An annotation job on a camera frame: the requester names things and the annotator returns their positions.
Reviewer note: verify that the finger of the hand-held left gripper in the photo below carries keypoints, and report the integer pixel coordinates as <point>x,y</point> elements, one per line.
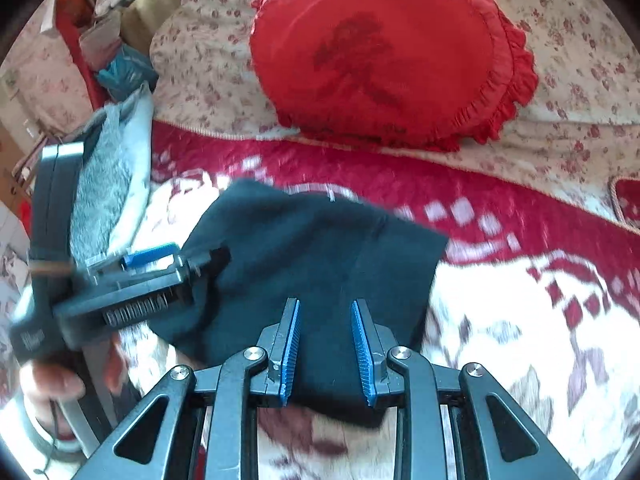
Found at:
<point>210,262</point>
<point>150,255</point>

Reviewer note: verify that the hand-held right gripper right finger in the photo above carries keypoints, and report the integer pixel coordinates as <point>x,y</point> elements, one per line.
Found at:
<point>362,350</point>

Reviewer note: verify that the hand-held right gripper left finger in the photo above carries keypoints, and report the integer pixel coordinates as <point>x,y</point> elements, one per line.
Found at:
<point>292,350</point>

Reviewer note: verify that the black pants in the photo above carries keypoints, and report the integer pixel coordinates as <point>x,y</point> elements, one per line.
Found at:
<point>310,260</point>

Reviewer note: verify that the person's left hand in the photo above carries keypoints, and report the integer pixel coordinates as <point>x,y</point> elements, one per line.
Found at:
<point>55,382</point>

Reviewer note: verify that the grey fleece jacket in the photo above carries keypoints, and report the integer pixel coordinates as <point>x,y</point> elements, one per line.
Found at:
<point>100,200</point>

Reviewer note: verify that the red and white fluffy blanket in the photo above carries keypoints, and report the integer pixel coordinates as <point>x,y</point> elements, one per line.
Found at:
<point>500,310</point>

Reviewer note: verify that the pink floral cloth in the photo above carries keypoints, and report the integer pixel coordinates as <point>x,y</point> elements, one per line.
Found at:
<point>45,85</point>

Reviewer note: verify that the teal bag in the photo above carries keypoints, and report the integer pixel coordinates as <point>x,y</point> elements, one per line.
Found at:
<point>125,75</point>

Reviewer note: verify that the red cloth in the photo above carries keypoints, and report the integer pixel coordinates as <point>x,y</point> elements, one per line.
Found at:
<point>75,45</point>

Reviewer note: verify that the beige cloth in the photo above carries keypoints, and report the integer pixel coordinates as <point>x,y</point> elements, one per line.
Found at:
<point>155,5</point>

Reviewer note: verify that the red ruffled heart pillow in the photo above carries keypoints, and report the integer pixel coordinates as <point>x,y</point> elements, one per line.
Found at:
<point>390,60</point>

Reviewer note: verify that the beige floral quilt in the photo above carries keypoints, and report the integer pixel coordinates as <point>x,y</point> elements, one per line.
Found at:
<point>575,85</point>

